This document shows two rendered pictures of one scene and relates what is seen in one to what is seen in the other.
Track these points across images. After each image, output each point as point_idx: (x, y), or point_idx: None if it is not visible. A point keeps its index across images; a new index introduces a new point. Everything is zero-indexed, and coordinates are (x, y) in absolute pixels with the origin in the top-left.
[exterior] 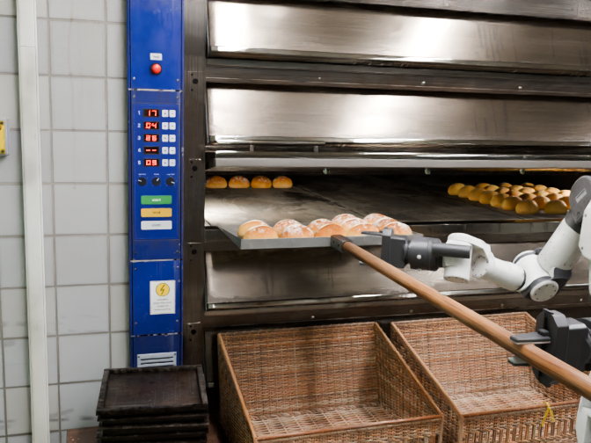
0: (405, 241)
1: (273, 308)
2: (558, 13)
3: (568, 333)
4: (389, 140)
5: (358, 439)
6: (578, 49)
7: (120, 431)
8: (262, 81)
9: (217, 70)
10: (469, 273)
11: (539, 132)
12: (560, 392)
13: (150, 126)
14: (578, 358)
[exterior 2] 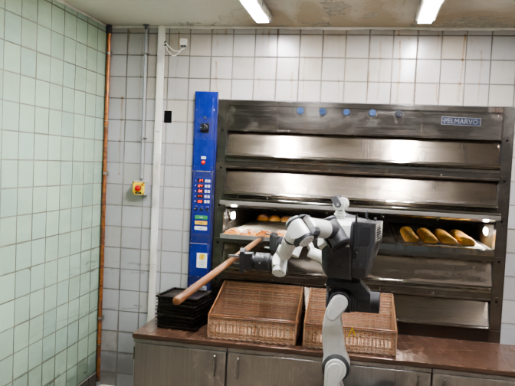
0: (277, 237)
1: (252, 273)
2: (408, 134)
3: (244, 254)
4: (307, 196)
5: (254, 324)
6: (421, 152)
7: (163, 305)
8: (250, 168)
9: (230, 163)
10: (297, 253)
11: (397, 195)
12: (405, 340)
13: (200, 185)
14: (248, 263)
